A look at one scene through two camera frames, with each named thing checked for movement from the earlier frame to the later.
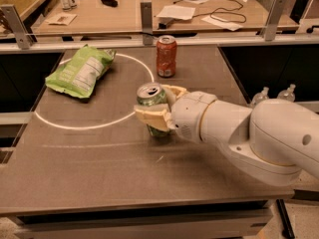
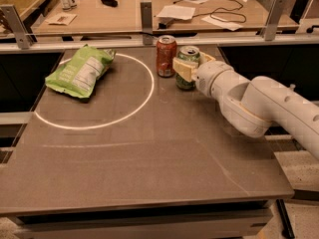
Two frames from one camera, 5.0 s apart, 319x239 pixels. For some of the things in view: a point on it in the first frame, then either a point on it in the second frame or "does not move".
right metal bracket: x=269 y=29 does not move
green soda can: x=153 y=94 → x=191 y=54
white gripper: x=187 y=115 → x=208 y=78
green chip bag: x=79 y=75 does not move
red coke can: x=166 y=55 does not move
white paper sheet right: x=221 y=23 does not move
